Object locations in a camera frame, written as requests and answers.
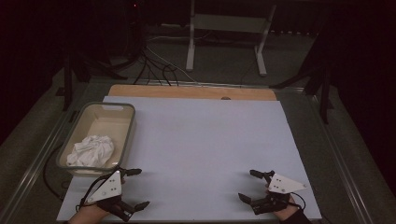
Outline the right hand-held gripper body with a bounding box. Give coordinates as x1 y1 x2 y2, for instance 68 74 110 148
250 170 308 217

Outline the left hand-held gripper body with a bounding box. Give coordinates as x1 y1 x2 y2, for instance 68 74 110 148
84 169 135 223

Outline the person's right hand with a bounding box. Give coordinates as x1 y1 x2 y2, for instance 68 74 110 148
264 182 301 223

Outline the person's left hand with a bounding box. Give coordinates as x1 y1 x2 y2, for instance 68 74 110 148
67 203 114 224

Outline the person's dark right sleeve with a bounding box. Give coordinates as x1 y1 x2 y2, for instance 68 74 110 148
279 208 314 224

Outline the crumpled white cloth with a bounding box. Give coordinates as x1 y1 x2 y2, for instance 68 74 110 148
65 134 116 168

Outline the beige plastic bin grey rim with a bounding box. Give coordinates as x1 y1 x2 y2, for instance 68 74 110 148
55 102 136 177

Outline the pale blue table sheet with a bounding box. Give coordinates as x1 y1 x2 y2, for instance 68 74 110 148
56 95 322 222

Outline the black tripod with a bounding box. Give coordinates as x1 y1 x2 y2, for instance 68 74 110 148
55 46 129 112
269 27 335 125

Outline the white metal stand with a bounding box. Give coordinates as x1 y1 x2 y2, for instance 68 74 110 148
185 0 277 77

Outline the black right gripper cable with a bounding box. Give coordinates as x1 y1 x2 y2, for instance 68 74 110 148
289 190 307 211

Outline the aluminium frame rail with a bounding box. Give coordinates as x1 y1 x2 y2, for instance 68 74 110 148
0 92 82 218
306 90 373 224

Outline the black floor cable bundle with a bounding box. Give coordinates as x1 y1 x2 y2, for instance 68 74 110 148
133 46 180 87

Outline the white floor cable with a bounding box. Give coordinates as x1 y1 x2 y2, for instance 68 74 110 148
146 35 200 84

